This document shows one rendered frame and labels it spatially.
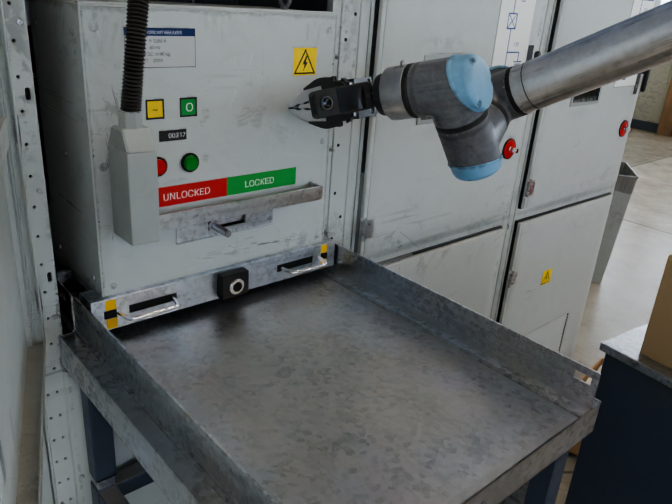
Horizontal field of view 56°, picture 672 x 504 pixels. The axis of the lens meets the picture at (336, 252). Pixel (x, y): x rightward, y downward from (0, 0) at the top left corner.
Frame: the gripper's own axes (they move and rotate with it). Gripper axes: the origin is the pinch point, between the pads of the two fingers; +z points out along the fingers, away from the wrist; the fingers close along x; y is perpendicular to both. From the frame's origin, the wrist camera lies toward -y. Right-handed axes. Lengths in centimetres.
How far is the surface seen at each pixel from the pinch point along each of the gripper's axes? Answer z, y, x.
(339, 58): -1.6, 16.0, 8.1
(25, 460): 4, -62, -38
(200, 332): 9.7, -24.4, -36.4
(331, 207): 7.8, 18.4, -23.4
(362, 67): -1.6, 24.4, 5.8
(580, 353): -4, 173, -128
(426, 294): -20.0, 6.9, -38.4
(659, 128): 51, 811, -106
